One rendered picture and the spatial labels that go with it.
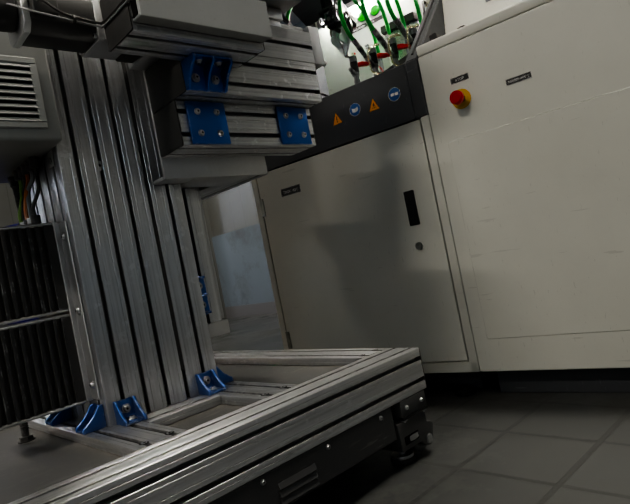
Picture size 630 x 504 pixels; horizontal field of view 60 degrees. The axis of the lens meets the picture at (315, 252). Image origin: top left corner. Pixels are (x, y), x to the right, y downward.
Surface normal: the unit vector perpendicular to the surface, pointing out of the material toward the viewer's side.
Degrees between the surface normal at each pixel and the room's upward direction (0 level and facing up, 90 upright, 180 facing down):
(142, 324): 90
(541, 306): 90
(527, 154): 90
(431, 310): 90
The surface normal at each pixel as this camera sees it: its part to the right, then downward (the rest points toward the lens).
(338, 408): 0.67, -0.14
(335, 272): -0.61, 0.11
